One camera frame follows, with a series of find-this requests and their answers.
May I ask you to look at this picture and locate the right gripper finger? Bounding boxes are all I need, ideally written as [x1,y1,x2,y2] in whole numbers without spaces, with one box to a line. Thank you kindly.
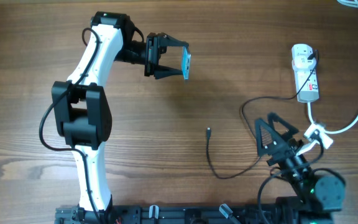
[255,119,287,157]
[267,113,299,137]

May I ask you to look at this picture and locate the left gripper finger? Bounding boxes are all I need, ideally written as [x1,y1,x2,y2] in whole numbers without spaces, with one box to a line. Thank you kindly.
[154,65,183,80]
[158,33,189,54]

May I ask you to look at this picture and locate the turquoise-screen smartphone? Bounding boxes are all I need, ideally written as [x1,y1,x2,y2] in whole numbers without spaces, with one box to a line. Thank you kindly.
[181,47,191,80]

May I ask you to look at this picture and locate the black USB-C charger cable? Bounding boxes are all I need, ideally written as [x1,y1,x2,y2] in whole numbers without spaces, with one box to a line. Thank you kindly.
[206,49,320,180]

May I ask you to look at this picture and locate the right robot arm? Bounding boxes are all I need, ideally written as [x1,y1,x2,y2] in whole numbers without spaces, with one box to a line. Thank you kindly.
[255,113,346,223]

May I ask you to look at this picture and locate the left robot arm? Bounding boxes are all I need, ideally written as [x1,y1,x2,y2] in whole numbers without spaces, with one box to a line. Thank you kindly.
[48,11,191,223]

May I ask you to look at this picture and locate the white charger plug adapter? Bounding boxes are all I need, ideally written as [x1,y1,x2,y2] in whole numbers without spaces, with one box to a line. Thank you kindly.
[292,54,317,72]

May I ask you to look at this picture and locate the white power strip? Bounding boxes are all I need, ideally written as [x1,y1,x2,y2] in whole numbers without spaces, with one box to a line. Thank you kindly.
[291,44,319,103]

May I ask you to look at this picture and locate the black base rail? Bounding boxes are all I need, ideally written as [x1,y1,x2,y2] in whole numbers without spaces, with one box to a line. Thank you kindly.
[54,204,334,224]

